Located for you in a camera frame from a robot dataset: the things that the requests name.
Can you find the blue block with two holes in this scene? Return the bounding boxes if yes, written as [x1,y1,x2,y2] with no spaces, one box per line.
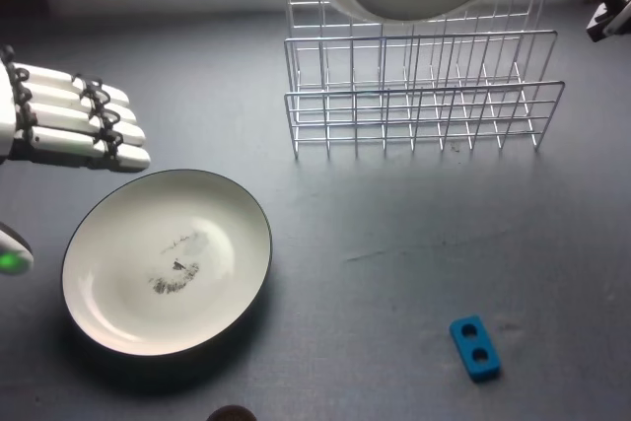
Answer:
[448,315,503,384]

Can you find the small brown round object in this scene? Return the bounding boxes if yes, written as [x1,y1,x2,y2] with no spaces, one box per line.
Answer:
[205,404,257,421]

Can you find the silver wire dish rack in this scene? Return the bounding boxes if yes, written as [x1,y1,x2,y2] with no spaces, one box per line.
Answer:
[281,0,567,160]

